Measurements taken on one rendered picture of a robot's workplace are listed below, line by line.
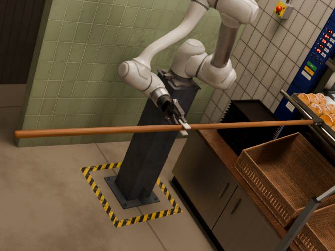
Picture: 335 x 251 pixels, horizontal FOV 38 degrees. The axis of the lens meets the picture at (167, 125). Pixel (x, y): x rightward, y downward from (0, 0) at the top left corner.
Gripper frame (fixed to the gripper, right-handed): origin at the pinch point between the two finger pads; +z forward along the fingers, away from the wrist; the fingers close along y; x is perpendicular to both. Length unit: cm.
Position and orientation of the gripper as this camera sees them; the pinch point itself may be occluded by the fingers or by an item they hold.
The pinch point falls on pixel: (183, 127)
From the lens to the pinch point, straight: 229.6
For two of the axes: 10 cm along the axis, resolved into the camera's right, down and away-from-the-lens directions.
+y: -3.4, 7.7, 5.4
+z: 4.6, 6.4, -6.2
